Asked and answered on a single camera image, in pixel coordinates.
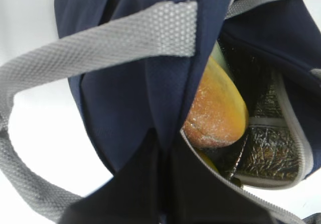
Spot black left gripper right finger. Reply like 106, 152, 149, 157
168, 135, 270, 223

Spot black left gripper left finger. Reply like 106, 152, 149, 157
60, 129, 159, 223

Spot yellow banana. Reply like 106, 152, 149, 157
196, 149, 220, 174

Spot brown bread roll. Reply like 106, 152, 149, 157
182, 57, 249, 148

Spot green lidded food container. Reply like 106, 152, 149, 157
211, 41, 234, 80

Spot navy blue lunch bag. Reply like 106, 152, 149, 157
1, 0, 320, 223

